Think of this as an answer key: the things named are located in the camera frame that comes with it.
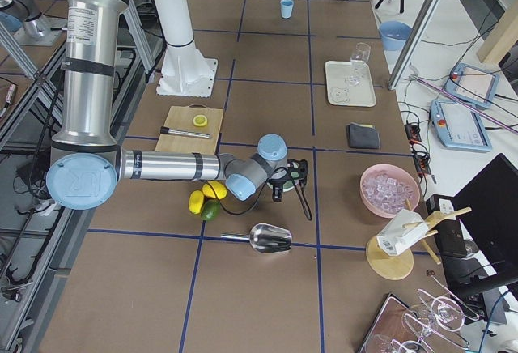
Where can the wooden stand with box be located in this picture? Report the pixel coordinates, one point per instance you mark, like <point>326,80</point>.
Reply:
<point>389,252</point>

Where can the green bowl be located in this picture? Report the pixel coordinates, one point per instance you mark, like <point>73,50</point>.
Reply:
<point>293,181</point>

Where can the metal ice scoop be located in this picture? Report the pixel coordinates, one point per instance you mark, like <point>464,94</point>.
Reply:
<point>265,238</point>

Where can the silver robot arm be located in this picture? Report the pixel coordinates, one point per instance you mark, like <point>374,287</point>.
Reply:
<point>86,160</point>
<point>26,22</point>

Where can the black monitor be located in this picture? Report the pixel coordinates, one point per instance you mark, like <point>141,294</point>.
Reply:
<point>492,224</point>

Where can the yellow lemon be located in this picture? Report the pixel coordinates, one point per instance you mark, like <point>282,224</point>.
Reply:
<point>214,190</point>
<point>196,202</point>

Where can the upper teach pendant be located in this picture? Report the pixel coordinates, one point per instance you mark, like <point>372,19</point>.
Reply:
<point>473,85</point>

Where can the wooden cutting board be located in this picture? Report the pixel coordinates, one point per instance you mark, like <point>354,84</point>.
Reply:
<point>182,118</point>

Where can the light blue cup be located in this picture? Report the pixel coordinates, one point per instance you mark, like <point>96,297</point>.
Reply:
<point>286,8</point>

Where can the aluminium frame post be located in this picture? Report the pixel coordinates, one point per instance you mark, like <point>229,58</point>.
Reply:
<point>420,24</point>

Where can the black power strip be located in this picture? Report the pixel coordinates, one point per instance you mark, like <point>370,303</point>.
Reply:
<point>419,151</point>

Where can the teach pendant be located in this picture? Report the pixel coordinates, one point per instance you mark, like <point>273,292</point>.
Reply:
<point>473,85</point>
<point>458,128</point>

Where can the clear wine glass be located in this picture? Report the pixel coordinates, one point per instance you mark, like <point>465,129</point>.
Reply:
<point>358,59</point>

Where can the steel muddler bar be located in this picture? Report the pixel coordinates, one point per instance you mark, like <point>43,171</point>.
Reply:
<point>183,133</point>

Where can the cream bear tray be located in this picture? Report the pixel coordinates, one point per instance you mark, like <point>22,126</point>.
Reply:
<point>340,94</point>

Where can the pink bowl of ice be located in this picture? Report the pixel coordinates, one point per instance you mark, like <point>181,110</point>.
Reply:
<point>385,189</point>

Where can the lemon half slice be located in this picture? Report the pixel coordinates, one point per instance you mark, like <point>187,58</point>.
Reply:
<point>200,120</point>

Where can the green lime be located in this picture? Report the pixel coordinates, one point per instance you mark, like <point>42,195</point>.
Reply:
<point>210,210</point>

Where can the tray with glasses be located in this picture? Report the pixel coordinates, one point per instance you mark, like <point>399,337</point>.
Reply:
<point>433,324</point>

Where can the light blue bucket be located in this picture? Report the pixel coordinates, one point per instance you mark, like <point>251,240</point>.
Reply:
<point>394,35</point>

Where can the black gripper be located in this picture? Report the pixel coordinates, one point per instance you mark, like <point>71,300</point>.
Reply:
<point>277,185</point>

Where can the lower teach pendant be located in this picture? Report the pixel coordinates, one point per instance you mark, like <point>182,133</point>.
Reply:
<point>458,128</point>

